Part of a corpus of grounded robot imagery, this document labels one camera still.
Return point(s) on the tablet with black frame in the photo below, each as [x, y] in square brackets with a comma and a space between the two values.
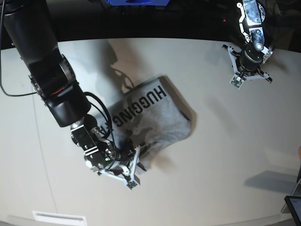
[294, 206]

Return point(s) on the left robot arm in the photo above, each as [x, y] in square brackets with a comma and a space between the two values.
[251, 19]

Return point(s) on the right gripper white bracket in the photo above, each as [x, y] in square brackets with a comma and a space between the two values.
[125, 165]

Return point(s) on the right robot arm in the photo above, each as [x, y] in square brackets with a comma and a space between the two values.
[28, 24]

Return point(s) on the white label strip on table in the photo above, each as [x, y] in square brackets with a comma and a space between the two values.
[62, 219]

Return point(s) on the grey T-shirt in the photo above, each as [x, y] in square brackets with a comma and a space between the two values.
[152, 115]

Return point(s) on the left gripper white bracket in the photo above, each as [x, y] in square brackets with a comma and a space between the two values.
[246, 66]

